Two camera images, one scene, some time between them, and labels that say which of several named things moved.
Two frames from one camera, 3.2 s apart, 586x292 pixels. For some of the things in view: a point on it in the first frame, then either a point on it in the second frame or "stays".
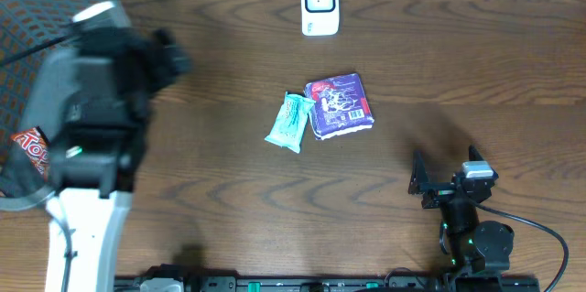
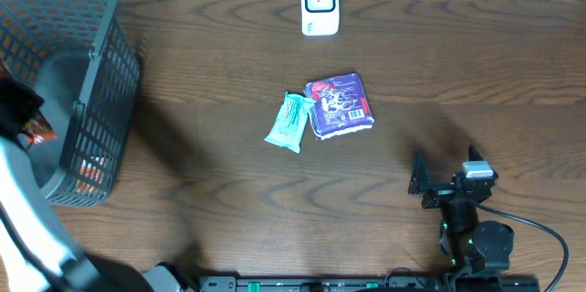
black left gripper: x=165 y=59 → x=16 y=105
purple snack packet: x=341 y=106 stays
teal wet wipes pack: x=290 y=124 stays
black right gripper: x=443 y=192 stays
